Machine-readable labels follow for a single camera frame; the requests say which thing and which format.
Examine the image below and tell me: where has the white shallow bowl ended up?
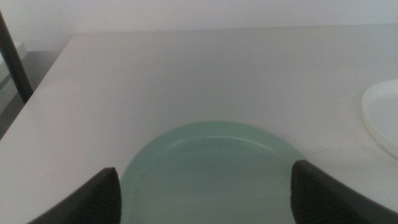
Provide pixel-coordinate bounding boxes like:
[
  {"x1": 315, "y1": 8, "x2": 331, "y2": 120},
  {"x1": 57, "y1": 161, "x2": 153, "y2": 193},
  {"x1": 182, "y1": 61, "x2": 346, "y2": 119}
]
[{"x1": 361, "y1": 78, "x2": 398, "y2": 160}]

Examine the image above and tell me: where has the dark metal pole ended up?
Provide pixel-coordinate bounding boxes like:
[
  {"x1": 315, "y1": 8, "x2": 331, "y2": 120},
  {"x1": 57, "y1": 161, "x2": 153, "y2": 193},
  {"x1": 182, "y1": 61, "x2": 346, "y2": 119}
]
[{"x1": 0, "y1": 9, "x2": 35, "y2": 105}]

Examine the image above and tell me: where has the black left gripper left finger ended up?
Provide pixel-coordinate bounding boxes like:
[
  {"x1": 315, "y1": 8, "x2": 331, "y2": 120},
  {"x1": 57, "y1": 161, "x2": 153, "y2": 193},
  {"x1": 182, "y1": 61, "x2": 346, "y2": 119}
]
[{"x1": 27, "y1": 167, "x2": 122, "y2": 224}]

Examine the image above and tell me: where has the pale green shallow bowl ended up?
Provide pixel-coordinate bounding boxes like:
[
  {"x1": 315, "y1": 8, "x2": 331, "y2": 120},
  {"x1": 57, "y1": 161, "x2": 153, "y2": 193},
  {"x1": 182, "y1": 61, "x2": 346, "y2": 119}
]
[{"x1": 119, "y1": 120, "x2": 308, "y2": 224}]

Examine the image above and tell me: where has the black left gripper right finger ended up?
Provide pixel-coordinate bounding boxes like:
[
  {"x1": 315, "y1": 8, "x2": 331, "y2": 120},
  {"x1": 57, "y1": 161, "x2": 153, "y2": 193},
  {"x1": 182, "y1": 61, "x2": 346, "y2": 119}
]
[{"x1": 290, "y1": 159, "x2": 398, "y2": 224}]

